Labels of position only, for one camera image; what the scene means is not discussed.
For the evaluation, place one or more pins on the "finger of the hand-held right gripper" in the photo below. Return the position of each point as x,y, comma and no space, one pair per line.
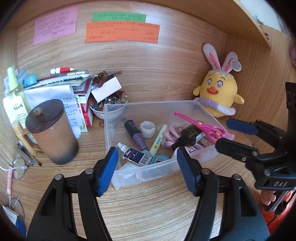
233,147
240,126

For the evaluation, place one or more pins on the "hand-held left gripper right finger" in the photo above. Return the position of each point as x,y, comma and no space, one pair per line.
187,171

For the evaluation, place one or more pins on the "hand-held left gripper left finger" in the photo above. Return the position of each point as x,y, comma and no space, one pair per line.
107,171

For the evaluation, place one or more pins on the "clear plastic drawer bin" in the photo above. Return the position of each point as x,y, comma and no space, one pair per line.
161,172

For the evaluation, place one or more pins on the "translucent blue tape roll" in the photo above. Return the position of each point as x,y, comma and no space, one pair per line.
159,160

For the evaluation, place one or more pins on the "blue staple box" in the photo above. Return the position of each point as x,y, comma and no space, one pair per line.
136,157

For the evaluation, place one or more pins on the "pink scissors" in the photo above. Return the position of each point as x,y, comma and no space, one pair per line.
203,126

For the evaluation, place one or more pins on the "dark green bottle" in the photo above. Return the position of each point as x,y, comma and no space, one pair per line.
190,134

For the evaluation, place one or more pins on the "pale green stick tube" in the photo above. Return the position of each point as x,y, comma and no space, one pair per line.
158,141

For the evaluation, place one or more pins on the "purple spray bottle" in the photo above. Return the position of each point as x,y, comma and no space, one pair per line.
136,134

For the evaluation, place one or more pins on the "white bandage roll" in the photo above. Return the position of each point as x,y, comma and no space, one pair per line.
148,132

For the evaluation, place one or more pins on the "person's right hand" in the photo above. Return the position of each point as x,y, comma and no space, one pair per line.
268,197

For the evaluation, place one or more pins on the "white ointment tube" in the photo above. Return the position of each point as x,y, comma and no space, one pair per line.
122,146

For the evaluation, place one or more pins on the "yellow chick plush toy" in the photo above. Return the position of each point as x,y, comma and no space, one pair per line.
217,92

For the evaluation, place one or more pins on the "orange cloth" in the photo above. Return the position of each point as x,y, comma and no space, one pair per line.
279,215

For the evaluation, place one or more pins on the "bowl of beads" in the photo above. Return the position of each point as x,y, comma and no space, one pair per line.
101,112

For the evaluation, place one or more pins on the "red box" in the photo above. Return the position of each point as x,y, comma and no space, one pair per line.
86,115

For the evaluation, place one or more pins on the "brown ceramic mug with lid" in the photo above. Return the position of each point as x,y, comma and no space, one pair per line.
55,139

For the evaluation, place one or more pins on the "black silver pen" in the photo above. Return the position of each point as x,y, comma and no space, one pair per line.
30,155

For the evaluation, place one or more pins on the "white eraser block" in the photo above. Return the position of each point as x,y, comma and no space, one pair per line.
106,90

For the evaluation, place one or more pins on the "eyeglasses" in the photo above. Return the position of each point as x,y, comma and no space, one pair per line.
20,160

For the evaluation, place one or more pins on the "brown hair clip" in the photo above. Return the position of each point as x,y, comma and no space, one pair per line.
103,78

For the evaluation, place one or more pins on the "pile of papers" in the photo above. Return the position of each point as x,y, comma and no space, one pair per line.
53,91

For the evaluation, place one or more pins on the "pink slim stick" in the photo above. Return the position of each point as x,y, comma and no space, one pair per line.
9,183

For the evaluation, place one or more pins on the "white pen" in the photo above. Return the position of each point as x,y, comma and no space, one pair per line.
76,74

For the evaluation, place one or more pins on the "wooden shelf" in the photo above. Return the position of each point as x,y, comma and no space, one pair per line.
254,20

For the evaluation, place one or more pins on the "blue and white packet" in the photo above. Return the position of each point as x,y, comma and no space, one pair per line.
11,220

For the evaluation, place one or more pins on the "red and white marker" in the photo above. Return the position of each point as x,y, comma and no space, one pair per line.
62,70

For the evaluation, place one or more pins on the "small blue tape roll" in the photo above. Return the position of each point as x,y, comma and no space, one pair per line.
31,80

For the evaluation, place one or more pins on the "green spray bottle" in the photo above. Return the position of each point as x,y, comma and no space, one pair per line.
15,88

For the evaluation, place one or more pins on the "orange sticky note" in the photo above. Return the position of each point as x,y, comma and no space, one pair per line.
122,32

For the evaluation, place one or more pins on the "green sticky note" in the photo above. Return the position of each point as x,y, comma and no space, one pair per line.
119,17

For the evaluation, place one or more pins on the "pink sticky note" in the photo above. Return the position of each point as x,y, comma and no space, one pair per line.
55,25

